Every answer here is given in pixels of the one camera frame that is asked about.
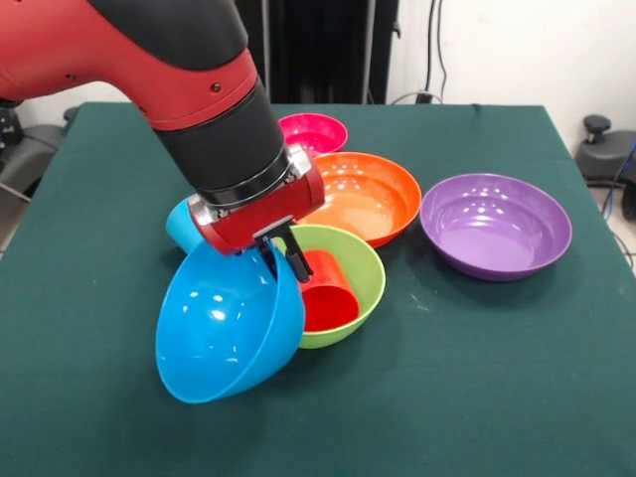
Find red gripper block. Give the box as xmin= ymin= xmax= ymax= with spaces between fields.
xmin=187 ymin=143 xmax=327 ymax=283

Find red cup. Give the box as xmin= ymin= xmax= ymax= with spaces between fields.
xmin=297 ymin=248 xmax=361 ymax=333

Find green bowl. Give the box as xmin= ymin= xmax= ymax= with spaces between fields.
xmin=271 ymin=224 xmax=388 ymax=350

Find blue bowl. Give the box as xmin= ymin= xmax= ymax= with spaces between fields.
xmin=155 ymin=240 xmax=306 ymax=404

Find orange bowl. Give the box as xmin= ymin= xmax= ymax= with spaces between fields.
xmin=296 ymin=151 xmax=423 ymax=249

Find blue cup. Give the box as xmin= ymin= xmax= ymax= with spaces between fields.
xmin=165 ymin=196 xmax=206 ymax=254

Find purple bowl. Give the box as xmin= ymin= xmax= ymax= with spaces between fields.
xmin=419 ymin=173 xmax=573 ymax=283

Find small pink bowl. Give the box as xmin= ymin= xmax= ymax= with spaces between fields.
xmin=276 ymin=112 xmax=349 ymax=156

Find dark green table cloth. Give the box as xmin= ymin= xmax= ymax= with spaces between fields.
xmin=0 ymin=101 xmax=636 ymax=477

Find black chair base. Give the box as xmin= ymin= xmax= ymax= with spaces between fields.
xmin=0 ymin=98 xmax=80 ymax=200
xmin=574 ymin=114 xmax=636 ymax=188

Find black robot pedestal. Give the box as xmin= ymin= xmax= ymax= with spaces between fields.
xmin=233 ymin=0 xmax=401 ymax=105

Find black wall cable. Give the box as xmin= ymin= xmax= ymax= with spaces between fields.
xmin=425 ymin=0 xmax=448 ymax=103

